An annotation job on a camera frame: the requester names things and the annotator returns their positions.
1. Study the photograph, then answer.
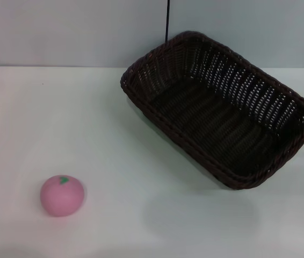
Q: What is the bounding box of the black vertical cable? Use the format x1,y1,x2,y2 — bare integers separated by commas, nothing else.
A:
164,0,170,43

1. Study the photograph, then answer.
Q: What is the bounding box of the pink peach toy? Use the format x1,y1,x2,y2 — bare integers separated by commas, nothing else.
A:
39,175,85,217

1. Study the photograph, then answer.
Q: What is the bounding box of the dark brown woven basket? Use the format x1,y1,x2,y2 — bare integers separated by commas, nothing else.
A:
120,30,304,191

